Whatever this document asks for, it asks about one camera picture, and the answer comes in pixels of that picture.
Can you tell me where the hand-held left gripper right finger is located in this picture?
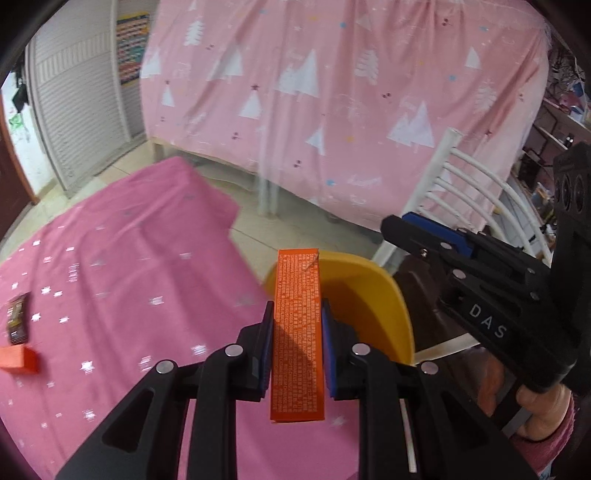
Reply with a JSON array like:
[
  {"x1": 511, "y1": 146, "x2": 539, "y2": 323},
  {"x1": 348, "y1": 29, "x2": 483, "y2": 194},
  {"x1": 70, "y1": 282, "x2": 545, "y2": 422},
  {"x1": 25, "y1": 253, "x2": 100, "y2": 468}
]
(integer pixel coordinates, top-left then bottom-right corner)
[{"x1": 322, "y1": 298, "x2": 539, "y2": 480}]

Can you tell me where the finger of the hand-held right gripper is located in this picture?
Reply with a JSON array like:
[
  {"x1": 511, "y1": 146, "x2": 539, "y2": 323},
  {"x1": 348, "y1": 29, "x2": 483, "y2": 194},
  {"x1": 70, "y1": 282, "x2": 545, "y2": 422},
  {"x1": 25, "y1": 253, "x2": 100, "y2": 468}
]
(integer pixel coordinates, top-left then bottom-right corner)
[
  {"x1": 380, "y1": 215, "x2": 543, "y2": 303},
  {"x1": 402, "y1": 211, "x2": 552, "y2": 278}
]

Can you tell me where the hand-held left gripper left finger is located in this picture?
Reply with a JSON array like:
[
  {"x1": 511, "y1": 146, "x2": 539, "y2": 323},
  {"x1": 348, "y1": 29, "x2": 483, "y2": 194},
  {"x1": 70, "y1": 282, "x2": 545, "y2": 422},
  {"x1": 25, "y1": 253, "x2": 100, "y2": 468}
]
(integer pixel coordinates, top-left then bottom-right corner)
[{"x1": 55, "y1": 301, "x2": 275, "y2": 480}]

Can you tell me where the long orange printed box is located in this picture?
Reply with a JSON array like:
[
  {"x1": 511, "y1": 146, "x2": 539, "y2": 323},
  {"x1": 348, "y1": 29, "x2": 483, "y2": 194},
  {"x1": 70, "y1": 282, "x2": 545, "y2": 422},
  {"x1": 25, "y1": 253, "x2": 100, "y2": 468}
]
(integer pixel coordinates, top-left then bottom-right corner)
[{"x1": 270, "y1": 248, "x2": 326, "y2": 423}]

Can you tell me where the yellow plastic bucket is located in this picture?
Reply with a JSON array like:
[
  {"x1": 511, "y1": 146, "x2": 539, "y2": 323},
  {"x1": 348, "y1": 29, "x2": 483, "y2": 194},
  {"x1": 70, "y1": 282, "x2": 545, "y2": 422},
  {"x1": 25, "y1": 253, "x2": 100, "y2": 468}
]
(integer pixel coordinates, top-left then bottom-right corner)
[{"x1": 262, "y1": 251, "x2": 415, "y2": 366}]

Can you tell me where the person's right forearm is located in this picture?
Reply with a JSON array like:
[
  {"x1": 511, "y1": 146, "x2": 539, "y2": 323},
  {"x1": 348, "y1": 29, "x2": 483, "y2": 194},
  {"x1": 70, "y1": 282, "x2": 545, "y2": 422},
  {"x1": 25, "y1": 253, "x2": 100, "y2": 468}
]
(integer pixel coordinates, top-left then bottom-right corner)
[{"x1": 505, "y1": 392, "x2": 579, "y2": 480}]

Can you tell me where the person's right hand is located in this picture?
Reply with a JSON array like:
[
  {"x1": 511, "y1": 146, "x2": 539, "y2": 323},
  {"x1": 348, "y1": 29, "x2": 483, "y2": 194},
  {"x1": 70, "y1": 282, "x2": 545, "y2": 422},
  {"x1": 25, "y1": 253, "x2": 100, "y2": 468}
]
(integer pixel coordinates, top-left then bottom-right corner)
[{"x1": 478, "y1": 354, "x2": 576, "y2": 442}]

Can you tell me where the white metal chair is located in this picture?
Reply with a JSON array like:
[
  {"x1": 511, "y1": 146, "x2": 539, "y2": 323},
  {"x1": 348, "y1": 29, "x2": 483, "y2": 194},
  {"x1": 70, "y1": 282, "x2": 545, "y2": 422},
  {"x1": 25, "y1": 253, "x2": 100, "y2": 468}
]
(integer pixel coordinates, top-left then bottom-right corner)
[{"x1": 372, "y1": 128, "x2": 555, "y2": 278}]

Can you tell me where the brown tufted chair cushion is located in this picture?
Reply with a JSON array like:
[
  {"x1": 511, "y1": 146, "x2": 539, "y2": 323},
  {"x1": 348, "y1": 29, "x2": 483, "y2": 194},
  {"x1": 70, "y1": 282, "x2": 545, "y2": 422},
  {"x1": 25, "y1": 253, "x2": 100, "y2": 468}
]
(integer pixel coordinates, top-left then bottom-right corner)
[{"x1": 390, "y1": 256, "x2": 483, "y2": 365}]

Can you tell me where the pink tree print curtain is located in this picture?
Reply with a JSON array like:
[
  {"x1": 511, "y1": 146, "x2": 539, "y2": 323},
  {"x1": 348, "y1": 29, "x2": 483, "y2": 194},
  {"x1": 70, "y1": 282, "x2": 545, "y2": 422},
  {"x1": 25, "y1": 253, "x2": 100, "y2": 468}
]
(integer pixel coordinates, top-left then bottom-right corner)
[{"x1": 139, "y1": 0, "x2": 551, "y2": 234}]

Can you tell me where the pink star tablecloth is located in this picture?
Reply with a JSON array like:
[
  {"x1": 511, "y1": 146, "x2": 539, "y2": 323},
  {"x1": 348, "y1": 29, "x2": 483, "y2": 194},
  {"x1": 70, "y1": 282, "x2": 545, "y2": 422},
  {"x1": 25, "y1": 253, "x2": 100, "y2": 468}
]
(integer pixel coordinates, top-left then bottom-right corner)
[{"x1": 0, "y1": 156, "x2": 370, "y2": 480}]

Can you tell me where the small orange box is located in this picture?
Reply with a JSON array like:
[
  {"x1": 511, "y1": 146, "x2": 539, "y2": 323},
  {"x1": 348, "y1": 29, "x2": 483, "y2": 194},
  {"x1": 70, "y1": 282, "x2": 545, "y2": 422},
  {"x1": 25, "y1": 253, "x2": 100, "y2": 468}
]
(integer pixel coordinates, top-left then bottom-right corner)
[{"x1": 0, "y1": 345, "x2": 38, "y2": 374}]

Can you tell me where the dark brown snack wrapper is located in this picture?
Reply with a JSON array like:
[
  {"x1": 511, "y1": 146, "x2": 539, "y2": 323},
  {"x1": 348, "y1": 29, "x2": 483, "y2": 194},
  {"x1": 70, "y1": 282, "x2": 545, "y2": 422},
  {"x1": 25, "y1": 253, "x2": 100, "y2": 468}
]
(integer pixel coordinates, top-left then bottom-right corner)
[{"x1": 6, "y1": 292, "x2": 31, "y2": 345}]

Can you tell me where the white slatted wardrobe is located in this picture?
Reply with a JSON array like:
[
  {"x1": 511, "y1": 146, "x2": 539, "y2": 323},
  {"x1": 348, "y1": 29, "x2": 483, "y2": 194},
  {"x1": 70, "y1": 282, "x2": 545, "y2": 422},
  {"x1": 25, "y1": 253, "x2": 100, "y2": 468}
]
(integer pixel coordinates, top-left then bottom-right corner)
[{"x1": 25, "y1": 0, "x2": 160, "y2": 200}]

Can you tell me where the brown wooden door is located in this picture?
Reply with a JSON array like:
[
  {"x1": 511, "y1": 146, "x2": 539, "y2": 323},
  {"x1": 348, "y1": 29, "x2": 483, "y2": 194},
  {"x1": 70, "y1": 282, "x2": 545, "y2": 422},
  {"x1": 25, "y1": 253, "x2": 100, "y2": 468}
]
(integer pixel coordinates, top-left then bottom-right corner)
[{"x1": 0, "y1": 99, "x2": 38, "y2": 208}]

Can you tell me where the black hanging cloth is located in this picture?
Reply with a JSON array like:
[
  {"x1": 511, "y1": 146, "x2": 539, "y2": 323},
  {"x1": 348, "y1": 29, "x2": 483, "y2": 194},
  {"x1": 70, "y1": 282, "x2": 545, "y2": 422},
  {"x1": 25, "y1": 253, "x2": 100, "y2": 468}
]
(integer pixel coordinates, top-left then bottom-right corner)
[{"x1": 11, "y1": 65, "x2": 29, "y2": 114}]

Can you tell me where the cluttered wall shelf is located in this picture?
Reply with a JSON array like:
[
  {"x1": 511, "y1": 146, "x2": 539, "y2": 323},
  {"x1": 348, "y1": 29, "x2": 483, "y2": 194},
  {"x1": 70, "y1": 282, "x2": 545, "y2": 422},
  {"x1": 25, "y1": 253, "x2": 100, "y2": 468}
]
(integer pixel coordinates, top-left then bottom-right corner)
[{"x1": 517, "y1": 41, "x2": 591, "y2": 241}]

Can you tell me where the wooden bed frame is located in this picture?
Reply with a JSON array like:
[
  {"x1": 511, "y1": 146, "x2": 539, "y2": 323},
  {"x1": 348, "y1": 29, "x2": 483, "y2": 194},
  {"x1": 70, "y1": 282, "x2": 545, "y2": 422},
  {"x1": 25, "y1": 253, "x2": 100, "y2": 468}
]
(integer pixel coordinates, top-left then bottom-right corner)
[{"x1": 150, "y1": 136, "x2": 259, "y2": 190}]

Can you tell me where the colourful grid wall poster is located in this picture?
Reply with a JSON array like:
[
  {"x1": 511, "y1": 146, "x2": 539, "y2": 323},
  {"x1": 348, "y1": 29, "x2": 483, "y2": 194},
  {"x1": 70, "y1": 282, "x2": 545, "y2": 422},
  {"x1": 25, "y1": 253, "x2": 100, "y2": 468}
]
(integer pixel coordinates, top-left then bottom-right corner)
[{"x1": 115, "y1": 13, "x2": 151, "y2": 88}]

